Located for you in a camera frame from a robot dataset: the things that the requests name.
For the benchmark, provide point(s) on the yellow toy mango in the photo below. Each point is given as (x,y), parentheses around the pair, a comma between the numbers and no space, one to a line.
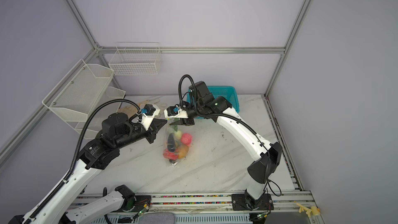
(182,151)

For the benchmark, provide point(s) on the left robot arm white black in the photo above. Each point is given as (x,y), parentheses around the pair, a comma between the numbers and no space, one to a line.
(52,209)

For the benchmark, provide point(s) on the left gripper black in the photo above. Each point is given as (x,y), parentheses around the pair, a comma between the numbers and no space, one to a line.
(152,129)

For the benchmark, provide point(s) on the red toy fruit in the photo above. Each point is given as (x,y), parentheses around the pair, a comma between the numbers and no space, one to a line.
(171,156)

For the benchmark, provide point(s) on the dark toy eggplant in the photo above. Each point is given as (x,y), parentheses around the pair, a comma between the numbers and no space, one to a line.
(171,143)

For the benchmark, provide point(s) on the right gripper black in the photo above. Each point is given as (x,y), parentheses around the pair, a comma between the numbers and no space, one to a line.
(185,122)

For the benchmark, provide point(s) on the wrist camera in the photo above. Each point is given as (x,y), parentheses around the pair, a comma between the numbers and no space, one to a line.
(173,112)
(147,115)

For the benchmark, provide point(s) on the pink toy fruit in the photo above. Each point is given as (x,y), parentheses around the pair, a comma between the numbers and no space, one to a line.
(186,139)

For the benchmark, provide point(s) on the teal plastic basket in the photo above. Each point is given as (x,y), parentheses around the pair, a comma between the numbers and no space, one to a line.
(228,92)

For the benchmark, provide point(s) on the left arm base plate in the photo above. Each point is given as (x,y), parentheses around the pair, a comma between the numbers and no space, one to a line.
(136,203)

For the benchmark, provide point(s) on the clear zip top bag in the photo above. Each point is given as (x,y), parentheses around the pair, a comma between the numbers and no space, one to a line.
(171,128)

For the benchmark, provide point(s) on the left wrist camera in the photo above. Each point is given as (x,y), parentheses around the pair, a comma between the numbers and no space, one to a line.
(147,115)

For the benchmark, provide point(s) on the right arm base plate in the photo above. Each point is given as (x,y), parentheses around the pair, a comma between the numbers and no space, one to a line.
(244,202)

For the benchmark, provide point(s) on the white mesh upper shelf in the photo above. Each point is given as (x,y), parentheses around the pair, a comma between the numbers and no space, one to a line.
(75,97)

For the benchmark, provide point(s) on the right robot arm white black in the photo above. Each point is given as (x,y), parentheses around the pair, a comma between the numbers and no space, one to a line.
(266,156)

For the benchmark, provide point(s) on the grey cloth pad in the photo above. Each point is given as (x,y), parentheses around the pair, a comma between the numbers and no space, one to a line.
(157,218)

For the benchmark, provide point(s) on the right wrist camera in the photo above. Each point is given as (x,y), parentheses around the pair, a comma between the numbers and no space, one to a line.
(173,112)

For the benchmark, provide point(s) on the white wire wall basket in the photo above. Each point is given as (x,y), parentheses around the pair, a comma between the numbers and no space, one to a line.
(136,58)

